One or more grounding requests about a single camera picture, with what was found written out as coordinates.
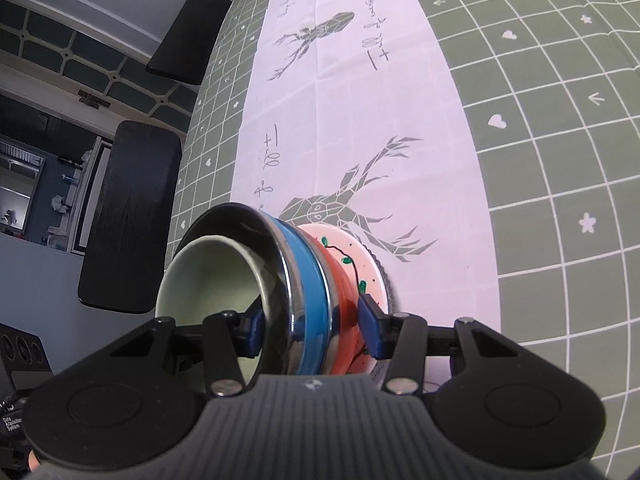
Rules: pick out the orange steel bowl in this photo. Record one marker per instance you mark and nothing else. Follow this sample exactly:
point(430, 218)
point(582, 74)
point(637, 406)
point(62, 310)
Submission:
point(340, 285)

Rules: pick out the green checked tablecloth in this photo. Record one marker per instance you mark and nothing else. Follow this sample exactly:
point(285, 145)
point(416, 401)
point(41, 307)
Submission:
point(550, 160)

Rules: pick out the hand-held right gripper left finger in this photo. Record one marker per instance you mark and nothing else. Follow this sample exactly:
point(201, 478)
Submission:
point(254, 332)

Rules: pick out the black chair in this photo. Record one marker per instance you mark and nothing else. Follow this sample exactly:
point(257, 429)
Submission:
point(130, 220)
point(190, 40)

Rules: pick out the blue steel bowl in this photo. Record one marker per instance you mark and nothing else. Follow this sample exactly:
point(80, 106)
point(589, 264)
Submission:
point(305, 280)

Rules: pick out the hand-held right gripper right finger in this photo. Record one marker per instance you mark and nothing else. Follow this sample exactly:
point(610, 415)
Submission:
point(372, 327)

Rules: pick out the clear glass plate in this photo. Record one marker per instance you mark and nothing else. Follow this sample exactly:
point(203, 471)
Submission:
point(389, 280)

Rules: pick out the green ceramic bowl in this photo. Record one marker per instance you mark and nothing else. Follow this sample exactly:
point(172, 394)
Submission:
point(215, 275)

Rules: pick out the glass-panelled door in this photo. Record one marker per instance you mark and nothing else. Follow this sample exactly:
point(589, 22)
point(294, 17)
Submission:
point(75, 45)

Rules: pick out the white fruit-print plate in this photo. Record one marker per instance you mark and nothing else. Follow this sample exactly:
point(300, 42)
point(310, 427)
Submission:
point(367, 265)

